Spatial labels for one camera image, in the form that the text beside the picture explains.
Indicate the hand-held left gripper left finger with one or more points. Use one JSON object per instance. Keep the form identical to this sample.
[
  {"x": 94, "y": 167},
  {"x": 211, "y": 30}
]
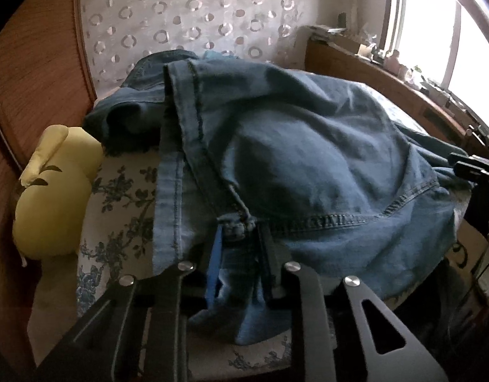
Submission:
[{"x": 214, "y": 266}]

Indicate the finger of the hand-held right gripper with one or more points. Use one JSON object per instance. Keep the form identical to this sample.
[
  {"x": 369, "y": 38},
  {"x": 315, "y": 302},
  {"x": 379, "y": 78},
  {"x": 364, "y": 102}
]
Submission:
[
  {"x": 473, "y": 159},
  {"x": 477, "y": 173}
]

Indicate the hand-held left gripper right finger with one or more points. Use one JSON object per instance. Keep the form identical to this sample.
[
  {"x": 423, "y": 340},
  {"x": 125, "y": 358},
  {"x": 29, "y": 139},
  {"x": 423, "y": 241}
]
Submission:
[{"x": 268, "y": 258}]

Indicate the blue denim pants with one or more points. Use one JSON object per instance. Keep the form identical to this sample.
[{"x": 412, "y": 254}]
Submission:
[{"x": 308, "y": 159}]

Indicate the bed with floral sheet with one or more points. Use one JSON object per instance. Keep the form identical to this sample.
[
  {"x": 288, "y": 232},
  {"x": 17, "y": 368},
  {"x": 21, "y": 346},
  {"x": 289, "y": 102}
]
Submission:
[{"x": 121, "y": 207}]

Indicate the window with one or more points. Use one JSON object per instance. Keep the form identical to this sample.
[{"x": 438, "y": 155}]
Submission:
[{"x": 439, "y": 36}]

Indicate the small cardboard box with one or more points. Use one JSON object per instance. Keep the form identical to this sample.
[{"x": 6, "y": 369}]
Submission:
[{"x": 364, "y": 49}]

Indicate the wooden low cabinet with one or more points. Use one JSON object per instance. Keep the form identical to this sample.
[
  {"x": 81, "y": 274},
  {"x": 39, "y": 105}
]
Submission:
[{"x": 347, "y": 63}]

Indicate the yellow plush toy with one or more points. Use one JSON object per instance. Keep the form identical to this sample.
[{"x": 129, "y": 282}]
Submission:
[{"x": 53, "y": 207}]

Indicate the sheer curtain with circles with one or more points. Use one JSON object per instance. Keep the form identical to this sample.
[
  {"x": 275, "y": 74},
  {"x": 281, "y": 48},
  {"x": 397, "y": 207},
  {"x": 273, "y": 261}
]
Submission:
[{"x": 188, "y": 20}]

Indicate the wooden slatted wardrobe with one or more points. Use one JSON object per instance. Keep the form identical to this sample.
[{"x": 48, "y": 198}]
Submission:
[{"x": 33, "y": 67}]

